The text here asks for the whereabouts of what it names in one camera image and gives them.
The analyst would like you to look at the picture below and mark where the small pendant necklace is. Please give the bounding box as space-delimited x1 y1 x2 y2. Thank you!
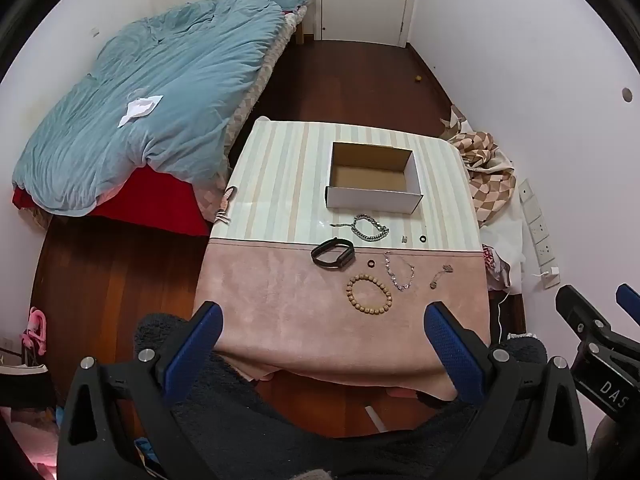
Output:
428 265 455 289

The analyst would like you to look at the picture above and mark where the white paper sheet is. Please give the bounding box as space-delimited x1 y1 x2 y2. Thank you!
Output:
118 94 165 128

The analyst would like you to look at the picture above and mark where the striped strap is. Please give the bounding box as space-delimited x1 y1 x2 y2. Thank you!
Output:
216 186 238 224

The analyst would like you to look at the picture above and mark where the silver chain bracelet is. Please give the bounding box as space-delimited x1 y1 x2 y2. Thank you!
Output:
330 214 390 243

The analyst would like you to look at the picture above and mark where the cardboard box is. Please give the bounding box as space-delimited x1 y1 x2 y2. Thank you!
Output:
324 141 424 213

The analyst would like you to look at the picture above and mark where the white door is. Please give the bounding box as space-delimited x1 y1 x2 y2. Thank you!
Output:
320 0 415 48

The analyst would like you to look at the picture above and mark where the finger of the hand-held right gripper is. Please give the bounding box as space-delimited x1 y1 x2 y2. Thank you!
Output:
615 283 640 323
555 284 610 345

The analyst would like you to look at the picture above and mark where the black wristband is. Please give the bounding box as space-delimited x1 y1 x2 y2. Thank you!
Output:
310 237 356 270

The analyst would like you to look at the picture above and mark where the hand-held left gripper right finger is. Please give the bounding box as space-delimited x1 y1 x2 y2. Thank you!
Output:
424 301 588 480

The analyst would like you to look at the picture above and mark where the floral cloth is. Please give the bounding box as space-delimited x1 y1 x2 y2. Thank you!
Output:
481 244 512 292

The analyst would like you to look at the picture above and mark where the dark fleece clothing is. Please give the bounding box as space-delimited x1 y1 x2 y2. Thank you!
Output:
134 312 551 480

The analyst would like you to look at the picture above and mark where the light blue duvet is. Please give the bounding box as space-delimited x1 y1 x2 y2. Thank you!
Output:
11 0 311 217

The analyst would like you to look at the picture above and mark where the checkered brown cloth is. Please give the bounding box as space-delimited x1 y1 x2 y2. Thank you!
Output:
440 106 517 230

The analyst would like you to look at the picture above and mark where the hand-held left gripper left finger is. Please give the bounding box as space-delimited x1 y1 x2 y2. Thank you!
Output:
57 301 224 480

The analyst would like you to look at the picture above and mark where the wooden bead bracelet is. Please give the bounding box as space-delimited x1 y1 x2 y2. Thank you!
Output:
346 273 392 315

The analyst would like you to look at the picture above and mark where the crystal link bracelet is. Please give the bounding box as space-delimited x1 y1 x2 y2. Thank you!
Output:
383 251 416 292

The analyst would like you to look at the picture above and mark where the red bed sheet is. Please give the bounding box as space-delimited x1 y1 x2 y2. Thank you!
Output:
11 166 211 237

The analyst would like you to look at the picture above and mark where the white plastic tube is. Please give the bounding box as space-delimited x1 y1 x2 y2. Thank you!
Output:
365 405 388 432

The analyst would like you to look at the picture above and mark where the white cable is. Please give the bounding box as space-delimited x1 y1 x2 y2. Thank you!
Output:
495 272 548 346

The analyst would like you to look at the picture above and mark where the white wall socket strip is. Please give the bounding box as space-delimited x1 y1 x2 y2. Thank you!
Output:
518 178 557 268

